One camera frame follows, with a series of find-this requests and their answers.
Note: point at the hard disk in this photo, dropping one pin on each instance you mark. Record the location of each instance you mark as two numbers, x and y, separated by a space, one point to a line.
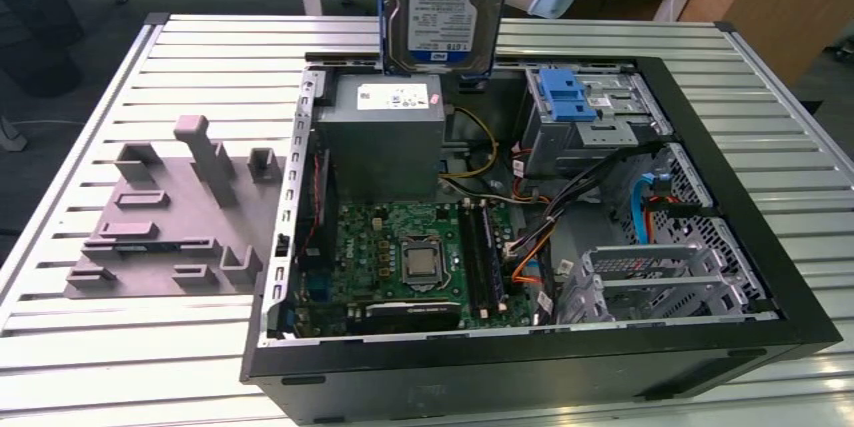
443 7

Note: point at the silver metal disk bay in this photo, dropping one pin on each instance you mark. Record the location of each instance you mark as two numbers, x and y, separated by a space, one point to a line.
660 281

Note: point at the blue plastic drive latch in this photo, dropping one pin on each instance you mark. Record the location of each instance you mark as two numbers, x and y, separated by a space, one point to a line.
567 94

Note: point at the grey power supply unit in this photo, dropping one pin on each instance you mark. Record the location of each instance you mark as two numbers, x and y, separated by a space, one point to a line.
380 157

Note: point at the metal optical drive cage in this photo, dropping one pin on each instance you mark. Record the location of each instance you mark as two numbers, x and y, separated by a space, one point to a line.
600 139

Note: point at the CPU socket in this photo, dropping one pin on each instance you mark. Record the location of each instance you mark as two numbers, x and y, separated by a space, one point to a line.
421 242

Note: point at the green motherboard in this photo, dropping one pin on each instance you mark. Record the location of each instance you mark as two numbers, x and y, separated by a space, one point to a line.
373 247

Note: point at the black RAM slot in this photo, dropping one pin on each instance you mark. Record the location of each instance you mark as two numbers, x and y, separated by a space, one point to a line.
473 257

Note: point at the silver CPU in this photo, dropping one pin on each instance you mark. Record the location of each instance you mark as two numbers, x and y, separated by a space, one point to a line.
421 262

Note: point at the dark blue RAM stick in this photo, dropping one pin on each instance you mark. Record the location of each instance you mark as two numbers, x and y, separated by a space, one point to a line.
495 257

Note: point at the grey parts rack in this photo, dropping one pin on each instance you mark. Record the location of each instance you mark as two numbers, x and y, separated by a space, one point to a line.
186 227

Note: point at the black graphics card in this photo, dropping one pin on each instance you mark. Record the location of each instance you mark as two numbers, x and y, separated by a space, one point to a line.
413 314

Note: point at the black open PC case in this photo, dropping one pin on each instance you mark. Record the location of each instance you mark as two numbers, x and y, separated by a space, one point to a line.
467 372

